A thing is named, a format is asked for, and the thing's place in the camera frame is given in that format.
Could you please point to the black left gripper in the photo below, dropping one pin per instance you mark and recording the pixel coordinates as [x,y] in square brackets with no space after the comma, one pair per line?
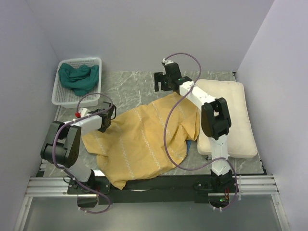
[102,130]

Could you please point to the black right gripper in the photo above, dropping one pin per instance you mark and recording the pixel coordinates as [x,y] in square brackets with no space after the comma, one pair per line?
[159,77]

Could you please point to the yellow and blue pillowcase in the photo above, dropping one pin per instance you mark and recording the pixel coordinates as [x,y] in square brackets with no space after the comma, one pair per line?
[143,142]

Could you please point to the cream white pillow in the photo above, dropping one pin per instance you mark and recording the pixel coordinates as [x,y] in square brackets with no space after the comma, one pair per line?
[241,142]

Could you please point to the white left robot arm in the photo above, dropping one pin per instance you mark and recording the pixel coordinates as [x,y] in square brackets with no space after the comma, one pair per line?
[61,146]

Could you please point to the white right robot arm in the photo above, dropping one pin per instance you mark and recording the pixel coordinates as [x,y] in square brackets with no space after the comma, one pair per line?
[215,119]

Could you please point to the dark green cloth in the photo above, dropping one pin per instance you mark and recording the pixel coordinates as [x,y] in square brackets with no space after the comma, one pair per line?
[80,80]

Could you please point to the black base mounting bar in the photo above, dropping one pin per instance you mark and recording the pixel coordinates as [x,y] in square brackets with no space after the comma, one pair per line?
[186,188]

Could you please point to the aluminium frame rail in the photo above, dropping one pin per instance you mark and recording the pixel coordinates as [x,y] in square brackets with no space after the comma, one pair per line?
[56,187]

